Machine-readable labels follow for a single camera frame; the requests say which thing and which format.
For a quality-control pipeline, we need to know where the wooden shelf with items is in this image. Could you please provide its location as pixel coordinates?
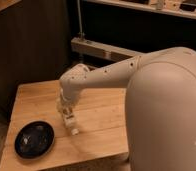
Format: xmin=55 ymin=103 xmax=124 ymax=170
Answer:
xmin=85 ymin=0 xmax=196 ymax=20

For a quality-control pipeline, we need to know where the small white labelled bottle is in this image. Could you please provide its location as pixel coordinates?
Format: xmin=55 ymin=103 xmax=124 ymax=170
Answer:
xmin=63 ymin=114 xmax=79 ymax=135

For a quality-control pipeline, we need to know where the dark wooden cabinet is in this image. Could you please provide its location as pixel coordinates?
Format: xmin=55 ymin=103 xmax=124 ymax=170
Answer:
xmin=0 ymin=0 xmax=70 ymax=123

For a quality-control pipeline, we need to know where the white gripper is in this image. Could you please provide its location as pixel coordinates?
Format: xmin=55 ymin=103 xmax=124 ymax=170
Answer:
xmin=57 ymin=90 xmax=75 ymax=115

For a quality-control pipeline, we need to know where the vertical metal pole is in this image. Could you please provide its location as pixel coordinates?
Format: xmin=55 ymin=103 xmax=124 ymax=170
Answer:
xmin=77 ymin=0 xmax=84 ymax=40

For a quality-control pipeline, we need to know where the grey metal beam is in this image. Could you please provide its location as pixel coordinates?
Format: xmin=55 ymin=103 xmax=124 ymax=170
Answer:
xmin=71 ymin=37 xmax=141 ymax=62

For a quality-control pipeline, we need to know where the light wooden table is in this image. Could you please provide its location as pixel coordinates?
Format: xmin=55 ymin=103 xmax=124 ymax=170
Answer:
xmin=0 ymin=81 xmax=127 ymax=171

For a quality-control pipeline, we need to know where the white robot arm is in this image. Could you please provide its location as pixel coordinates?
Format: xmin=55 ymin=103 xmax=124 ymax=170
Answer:
xmin=58 ymin=47 xmax=196 ymax=171

